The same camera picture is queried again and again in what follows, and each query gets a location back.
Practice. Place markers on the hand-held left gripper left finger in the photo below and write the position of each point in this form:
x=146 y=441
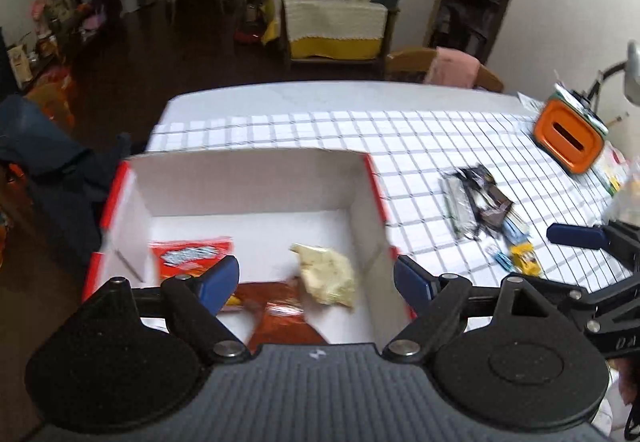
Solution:
x=220 y=284

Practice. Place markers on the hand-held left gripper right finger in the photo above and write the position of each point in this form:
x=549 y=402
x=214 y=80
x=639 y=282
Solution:
x=415 y=284

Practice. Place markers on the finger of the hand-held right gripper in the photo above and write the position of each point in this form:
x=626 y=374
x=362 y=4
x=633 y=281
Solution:
x=575 y=236
x=570 y=296

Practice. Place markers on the small yellow candy packet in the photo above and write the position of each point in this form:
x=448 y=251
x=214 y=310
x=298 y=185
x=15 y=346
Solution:
x=525 y=256

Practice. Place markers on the small blue candy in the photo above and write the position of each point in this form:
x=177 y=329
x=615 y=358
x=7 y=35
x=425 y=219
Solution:
x=502 y=261
x=515 y=228

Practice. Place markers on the reddish brown snack packet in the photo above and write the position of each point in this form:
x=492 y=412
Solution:
x=280 y=317

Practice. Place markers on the dark brown chocolate packet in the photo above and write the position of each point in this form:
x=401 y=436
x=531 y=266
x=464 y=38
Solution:
x=492 y=209
x=477 y=178

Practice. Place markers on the silver snack packet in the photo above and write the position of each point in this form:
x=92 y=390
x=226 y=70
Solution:
x=457 y=207

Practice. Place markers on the pale yellow snack packet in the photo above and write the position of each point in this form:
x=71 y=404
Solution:
x=325 y=274

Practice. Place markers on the red cardboard box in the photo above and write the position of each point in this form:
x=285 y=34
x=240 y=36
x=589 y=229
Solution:
x=250 y=187

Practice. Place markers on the clear plastic bag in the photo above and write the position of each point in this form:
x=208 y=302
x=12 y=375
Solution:
x=627 y=202

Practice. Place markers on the floral printed packet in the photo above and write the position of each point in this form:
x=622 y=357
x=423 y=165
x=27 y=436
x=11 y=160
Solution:
x=612 y=167

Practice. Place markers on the orange tissue box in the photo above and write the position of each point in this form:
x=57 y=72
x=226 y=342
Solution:
x=565 y=132

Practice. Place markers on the wooden brush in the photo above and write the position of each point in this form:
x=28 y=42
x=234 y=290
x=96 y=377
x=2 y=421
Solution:
x=619 y=119

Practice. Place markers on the grey desk lamp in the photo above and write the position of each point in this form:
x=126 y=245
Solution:
x=634 y=67

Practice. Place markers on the pink cloth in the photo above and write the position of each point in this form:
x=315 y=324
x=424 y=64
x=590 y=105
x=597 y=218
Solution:
x=452 y=67

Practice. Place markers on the dark blue jacket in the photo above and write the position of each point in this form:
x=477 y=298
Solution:
x=45 y=147

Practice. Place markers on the wooden dining chair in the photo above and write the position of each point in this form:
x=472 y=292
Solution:
x=407 y=62

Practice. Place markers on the red floor toy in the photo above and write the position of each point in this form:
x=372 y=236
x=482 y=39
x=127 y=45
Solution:
x=247 y=36

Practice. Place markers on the orange cartons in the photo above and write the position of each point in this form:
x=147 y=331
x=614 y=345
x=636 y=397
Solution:
x=55 y=87

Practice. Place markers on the cream yellow sofa throw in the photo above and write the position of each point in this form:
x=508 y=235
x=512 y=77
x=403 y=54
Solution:
x=335 y=20

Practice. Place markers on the printed paper bag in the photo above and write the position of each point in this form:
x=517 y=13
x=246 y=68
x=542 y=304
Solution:
x=19 y=65

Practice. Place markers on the dark television cabinet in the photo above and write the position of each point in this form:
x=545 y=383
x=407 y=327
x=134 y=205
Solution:
x=75 y=22

